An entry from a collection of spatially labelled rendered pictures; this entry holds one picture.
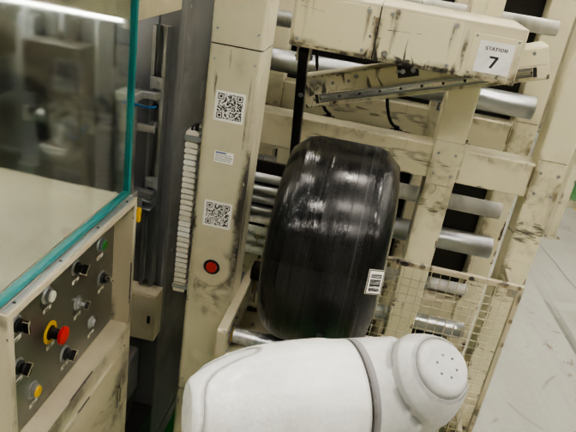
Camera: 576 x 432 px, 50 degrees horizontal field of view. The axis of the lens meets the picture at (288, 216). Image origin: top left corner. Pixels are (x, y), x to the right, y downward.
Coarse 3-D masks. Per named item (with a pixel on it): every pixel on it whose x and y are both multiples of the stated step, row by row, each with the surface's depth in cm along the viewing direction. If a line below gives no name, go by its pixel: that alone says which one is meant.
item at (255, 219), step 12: (264, 168) 211; (276, 168) 210; (264, 180) 199; (276, 180) 199; (264, 192) 200; (276, 192) 199; (252, 204) 204; (264, 204) 216; (252, 216) 206; (264, 216) 206; (252, 228) 206; (264, 228) 206; (252, 240) 209; (264, 240) 208; (252, 252) 210
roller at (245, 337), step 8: (240, 328) 168; (232, 336) 166; (240, 336) 166; (248, 336) 166; (256, 336) 166; (264, 336) 166; (272, 336) 167; (240, 344) 167; (248, 344) 166; (256, 344) 166
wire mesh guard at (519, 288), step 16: (256, 240) 208; (256, 256) 212; (432, 272) 201; (448, 272) 200; (416, 288) 206; (512, 288) 199; (384, 304) 211; (416, 304) 208; (432, 304) 207; (480, 304) 204; (512, 304) 202; (384, 320) 213; (416, 320) 211; (512, 320) 203; (464, 352) 212; (496, 352) 209; (480, 400) 218
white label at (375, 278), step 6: (372, 270) 140; (378, 270) 141; (372, 276) 141; (378, 276) 141; (384, 276) 141; (372, 282) 141; (378, 282) 141; (366, 288) 141; (372, 288) 141; (378, 288) 142; (378, 294) 142
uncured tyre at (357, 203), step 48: (336, 144) 156; (288, 192) 145; (336, 192) 143; (384, 192) 144; (288, 240) 141; (336, 240) 140; (384, 240) 142; (288, 288) 144; (336, 288) 141; (288, 336) 157; (336, 336) 150
